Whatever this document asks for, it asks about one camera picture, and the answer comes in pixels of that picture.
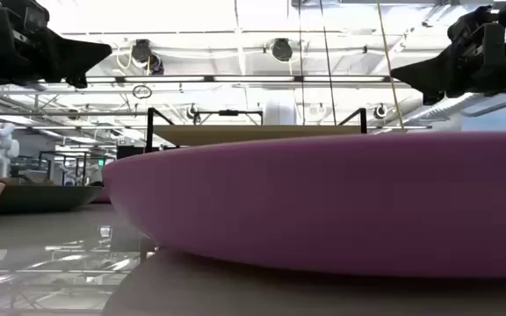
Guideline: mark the dark green plate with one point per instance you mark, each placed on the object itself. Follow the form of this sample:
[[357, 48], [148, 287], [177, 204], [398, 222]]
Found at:
[[42, 199]]

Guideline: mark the purple plate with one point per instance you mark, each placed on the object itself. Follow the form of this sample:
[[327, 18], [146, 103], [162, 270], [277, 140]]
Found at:
[[323, 202]]

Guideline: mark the small black white reel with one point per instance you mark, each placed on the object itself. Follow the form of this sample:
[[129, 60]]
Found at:
[[191, 112], [380, 111]]

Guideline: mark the black curtain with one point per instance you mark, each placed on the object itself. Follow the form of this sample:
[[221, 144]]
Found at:
[[130, 152]]

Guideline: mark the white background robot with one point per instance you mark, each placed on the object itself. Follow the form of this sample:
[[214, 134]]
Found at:
[[2, 147]]

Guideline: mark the silver air duct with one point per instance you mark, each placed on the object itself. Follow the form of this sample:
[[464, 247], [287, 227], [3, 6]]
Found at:
[[437, 112]]

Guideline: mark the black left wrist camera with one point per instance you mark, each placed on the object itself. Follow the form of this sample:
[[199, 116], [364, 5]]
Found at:
[[33, 17]]

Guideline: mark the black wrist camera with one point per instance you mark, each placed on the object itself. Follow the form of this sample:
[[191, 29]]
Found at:
[[33, 17], [468, 26]]

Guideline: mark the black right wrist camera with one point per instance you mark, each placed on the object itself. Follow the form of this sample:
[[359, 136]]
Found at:
[[468, 26]]

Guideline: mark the black background frame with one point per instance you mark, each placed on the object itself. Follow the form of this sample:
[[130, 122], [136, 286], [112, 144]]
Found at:
[[77, 169]]

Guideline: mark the black background camera bar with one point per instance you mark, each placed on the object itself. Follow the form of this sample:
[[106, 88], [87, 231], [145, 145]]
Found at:
[[229, 112]]

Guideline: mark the black frame wooden shelf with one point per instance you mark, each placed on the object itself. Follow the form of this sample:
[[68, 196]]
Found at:
[[235, 134]]

